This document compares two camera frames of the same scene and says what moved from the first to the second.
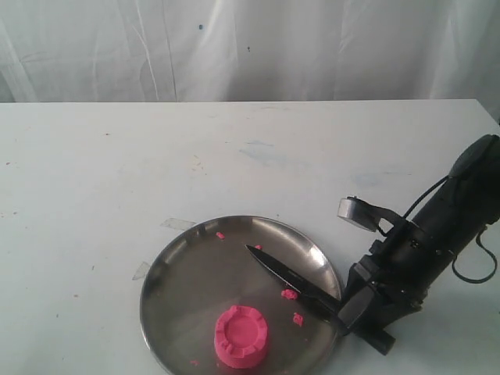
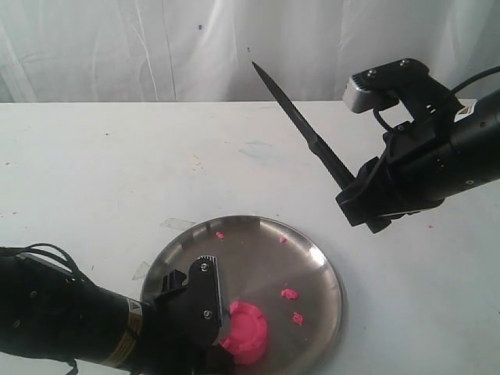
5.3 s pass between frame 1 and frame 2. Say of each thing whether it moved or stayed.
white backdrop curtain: stayed
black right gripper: moved
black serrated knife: moved
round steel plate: stayed
